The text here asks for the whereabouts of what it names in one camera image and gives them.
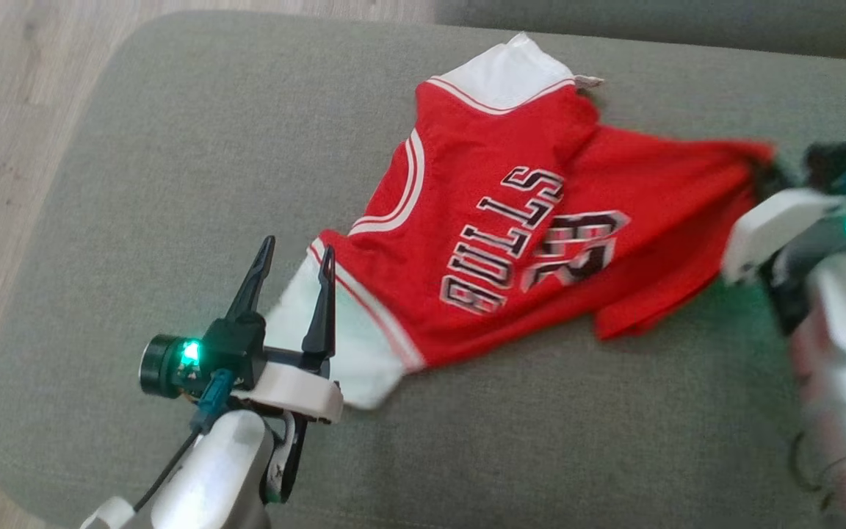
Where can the red Bulls basketball jersey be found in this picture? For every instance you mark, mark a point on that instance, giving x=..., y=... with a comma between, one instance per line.
x=467, y=169

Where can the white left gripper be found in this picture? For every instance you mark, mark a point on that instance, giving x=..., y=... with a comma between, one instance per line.
x=298, y=389

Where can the grey sofa seat cushion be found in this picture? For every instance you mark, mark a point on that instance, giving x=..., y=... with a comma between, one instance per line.
x=136, y=184

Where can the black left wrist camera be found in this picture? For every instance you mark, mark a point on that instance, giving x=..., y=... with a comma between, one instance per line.
x=236, y=345

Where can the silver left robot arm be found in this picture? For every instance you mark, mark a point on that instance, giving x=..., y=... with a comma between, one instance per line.
x=210, y=477

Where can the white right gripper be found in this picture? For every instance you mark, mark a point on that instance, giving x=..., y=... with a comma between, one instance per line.
x=768, y=220

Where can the grey sofa back cushion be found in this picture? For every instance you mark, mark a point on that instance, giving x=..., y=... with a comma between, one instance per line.
x=651, y=22

